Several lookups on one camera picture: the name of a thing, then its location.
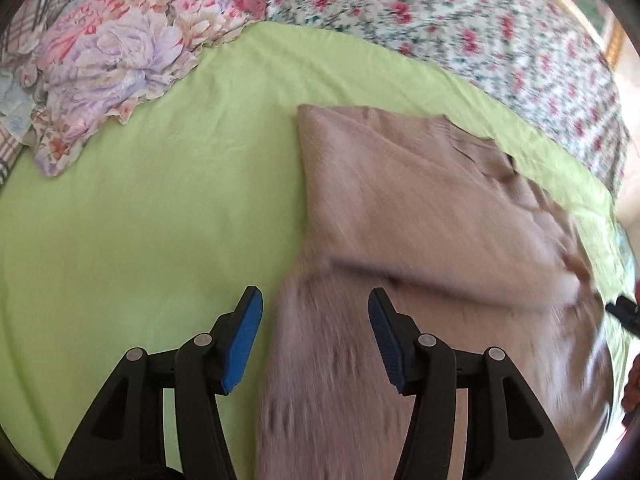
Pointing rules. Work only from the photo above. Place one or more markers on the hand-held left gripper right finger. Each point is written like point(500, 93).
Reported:
point(387, 335)

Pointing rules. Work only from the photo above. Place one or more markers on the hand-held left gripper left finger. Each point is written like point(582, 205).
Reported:
point(245, 335)

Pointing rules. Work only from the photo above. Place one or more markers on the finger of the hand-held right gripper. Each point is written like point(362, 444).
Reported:
point(625, 311)

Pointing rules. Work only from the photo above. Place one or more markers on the beige knitted sweater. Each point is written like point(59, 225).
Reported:
point(425, 210)

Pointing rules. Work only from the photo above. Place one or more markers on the light green bed sheet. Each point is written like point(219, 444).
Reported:
point(150, 235)

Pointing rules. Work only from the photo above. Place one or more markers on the purple pink floral pillow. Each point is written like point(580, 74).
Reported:
point(125, 60)

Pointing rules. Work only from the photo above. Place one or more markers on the white red-flowered quilt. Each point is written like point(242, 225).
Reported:
point(450, 25)

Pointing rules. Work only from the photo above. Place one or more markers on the gold picture frame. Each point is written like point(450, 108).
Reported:
point(607, 45)

